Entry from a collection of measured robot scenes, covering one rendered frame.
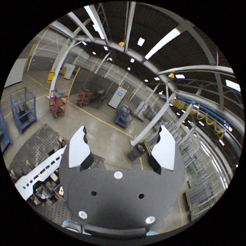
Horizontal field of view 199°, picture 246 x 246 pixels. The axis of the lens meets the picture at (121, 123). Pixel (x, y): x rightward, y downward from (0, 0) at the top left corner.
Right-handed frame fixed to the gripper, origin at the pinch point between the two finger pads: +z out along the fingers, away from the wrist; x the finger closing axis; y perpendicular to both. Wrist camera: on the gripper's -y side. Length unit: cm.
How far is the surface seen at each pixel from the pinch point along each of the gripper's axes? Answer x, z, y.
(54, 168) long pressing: -81, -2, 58
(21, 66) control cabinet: -723, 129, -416
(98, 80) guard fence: -242, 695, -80
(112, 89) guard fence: -113, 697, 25
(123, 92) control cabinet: -9, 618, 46
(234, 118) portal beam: 249, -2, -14
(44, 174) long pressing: -86, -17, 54
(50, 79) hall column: -604, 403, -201
